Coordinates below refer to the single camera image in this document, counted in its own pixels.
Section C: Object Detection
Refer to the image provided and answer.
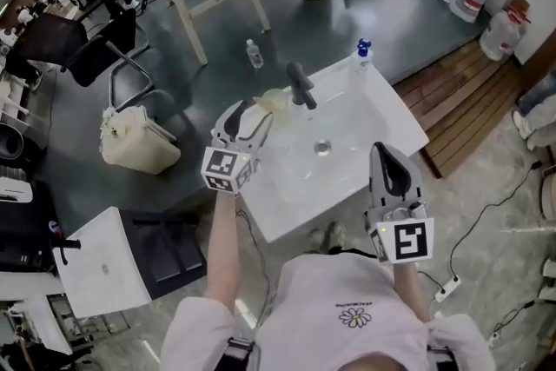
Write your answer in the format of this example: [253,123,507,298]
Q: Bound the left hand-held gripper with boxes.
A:
[200,99,275,197]

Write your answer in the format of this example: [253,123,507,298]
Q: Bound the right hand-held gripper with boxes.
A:
[364,142,435,265]

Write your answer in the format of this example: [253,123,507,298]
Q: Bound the person's right forearm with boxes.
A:
[392,259,432,323]

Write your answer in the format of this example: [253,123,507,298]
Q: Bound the person's left forearm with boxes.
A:
[202,188,243,310]

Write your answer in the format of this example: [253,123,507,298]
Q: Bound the white ceramic sink basin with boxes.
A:
[234,53,431,244]

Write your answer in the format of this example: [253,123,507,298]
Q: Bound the black sink faucet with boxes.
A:
[285,61,319,110]

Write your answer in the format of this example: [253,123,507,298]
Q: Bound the person's right shoe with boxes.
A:
[327,221,349,252]

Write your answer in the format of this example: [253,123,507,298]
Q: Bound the person's shoe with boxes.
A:
[308,227,330,252]
[327,221,349,252]

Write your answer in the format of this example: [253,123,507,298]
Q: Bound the small clear water bottle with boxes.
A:
[245,38,265,70]

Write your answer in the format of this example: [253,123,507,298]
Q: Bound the person's left shoe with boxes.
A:
[308,227,330,252]

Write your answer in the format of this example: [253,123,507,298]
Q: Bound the wooden slatted platform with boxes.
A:
[392,39,529,180]

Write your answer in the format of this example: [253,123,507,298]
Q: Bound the cream plastic trash bin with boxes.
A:
[100,105,182,176]

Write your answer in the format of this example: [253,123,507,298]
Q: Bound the white power strip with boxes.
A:
[434,274,462,304]

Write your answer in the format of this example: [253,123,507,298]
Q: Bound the person's pale flower-print shirt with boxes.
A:
[160,251,496,371]

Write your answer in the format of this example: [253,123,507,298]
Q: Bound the clear soap bottle blue pump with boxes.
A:
[350,37,375,76]

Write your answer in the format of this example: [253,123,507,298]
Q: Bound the black sink cabinet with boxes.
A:
[118,209,208,301]

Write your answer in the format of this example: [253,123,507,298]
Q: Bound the white flat sink basin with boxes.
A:
[51,205,154,319]

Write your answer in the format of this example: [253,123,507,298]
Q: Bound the black angled faucet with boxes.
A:
[50,235,83,267]

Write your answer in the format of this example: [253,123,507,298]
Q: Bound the black power cable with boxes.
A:
[448,160,545,280]

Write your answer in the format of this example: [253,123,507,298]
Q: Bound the black metal-frame chair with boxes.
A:
[17,7,156,110]

